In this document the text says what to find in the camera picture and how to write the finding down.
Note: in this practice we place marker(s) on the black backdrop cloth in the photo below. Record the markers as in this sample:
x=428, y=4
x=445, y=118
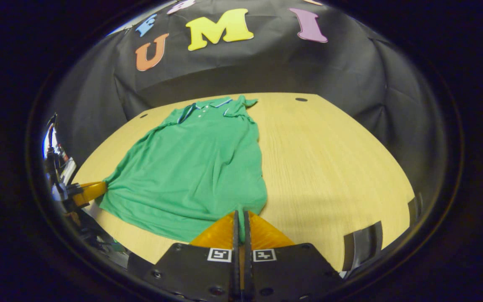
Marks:
x=266, y=67

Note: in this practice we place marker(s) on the green T-shirt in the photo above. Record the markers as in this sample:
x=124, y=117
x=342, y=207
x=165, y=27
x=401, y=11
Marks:
x=195, y=167

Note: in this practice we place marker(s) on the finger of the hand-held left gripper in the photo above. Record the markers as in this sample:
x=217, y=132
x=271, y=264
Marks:
x=90, y=191

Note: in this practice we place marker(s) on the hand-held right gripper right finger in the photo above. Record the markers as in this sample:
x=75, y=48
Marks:
x=287, y=272

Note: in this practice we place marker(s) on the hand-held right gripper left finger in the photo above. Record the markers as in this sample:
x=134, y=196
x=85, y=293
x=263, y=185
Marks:
x=199, y=272

